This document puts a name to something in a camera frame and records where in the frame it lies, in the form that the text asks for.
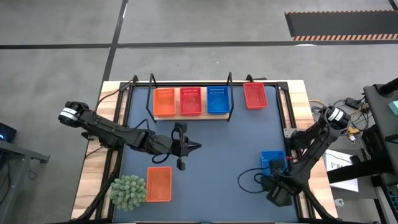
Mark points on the black hazard-striped floor mat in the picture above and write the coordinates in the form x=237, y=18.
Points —
x=342, y=25

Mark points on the wooden shelf board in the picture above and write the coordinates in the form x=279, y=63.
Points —
x=186, y=118

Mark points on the green artificial plant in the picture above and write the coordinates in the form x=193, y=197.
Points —
x=128, y=193

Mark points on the yellow connector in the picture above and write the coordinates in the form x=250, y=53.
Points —
x=352, y=132

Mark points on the black workstation desk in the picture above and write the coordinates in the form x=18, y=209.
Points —
x=382, y=124

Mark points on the blue-grey table mat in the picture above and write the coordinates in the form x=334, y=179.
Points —
x=233, y=140

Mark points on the white paper sheet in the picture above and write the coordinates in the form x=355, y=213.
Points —
x=337, y=161

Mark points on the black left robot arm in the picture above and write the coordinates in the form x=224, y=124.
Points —
x=105, y=132

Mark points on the blue plastic slotted basket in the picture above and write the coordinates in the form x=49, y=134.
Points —
x=265, y=161
x=218, y=101

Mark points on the red plastic slotted basket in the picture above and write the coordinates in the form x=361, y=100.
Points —
x=190, y=102
x=255, y=96

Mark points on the black power adapter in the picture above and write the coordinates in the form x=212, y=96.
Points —
x=353, y=103

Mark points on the teal sticky note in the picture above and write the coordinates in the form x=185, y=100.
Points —
x=394, y=107

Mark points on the black metal rig frame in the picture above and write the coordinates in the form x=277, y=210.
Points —
x=174, y=84

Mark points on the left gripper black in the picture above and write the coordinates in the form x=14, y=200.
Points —
x=180, y=146

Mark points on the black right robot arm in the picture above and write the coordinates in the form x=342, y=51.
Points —
x=311, y=149

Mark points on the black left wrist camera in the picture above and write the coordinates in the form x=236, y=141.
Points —
x=180, y=127

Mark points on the small white object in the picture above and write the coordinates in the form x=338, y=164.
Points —
x=339, y=203

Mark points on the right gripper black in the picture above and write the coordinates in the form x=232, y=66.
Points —
x=280, y=193

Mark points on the blue storage bin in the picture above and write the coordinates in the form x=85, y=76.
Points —
x=394, y=199

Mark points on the grey metal bracket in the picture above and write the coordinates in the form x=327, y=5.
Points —
x=290, y=133

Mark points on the dark grey desk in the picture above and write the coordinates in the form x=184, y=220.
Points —
x=12, y=161

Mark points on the orange plastic slotted basket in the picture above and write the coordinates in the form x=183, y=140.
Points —
x=164, y=104
x=158, y=183

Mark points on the black device with blue light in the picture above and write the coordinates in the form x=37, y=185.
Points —
x=7, y=132

